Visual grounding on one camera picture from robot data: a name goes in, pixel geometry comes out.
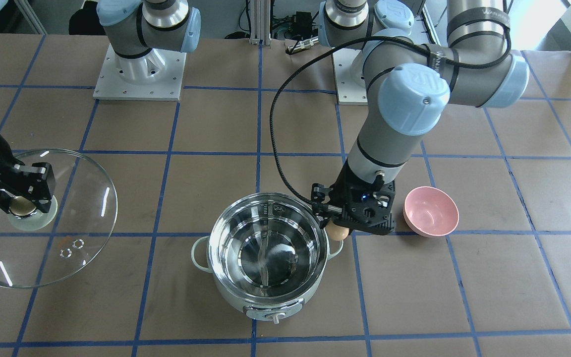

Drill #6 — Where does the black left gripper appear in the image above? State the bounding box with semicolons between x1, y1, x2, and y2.
311;162;396;236

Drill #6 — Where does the beige egg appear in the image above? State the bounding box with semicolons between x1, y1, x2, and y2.
324;221;350;242

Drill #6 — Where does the glass pot lid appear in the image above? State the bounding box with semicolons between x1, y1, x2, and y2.
0;148;118;289

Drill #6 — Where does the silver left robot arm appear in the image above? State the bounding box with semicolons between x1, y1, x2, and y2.
313;0;530;241

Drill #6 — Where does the pale green steel pot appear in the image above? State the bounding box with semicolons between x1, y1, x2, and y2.
190;192;343;324

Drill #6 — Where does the pink bowl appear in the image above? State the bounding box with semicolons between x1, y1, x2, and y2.
403;186;460;238

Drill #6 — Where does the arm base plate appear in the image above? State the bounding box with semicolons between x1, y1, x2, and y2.
332;48;368;106
93;46;187;102

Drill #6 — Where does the black braided cable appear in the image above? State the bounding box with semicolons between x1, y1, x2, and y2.
270;36;512;204

